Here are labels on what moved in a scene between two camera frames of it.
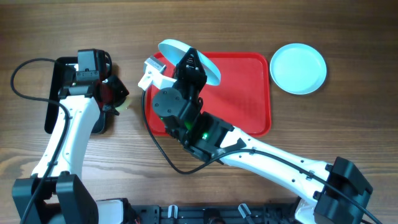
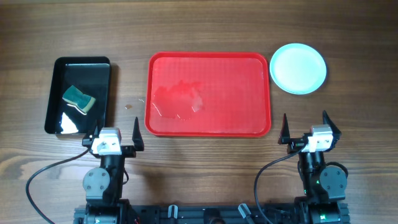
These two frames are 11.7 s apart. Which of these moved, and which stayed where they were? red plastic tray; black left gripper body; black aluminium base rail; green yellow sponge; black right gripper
Moved: black left gripper body; green yellow sponge; black right gripper
Stayed: red plastic tray; black aluminium base rail
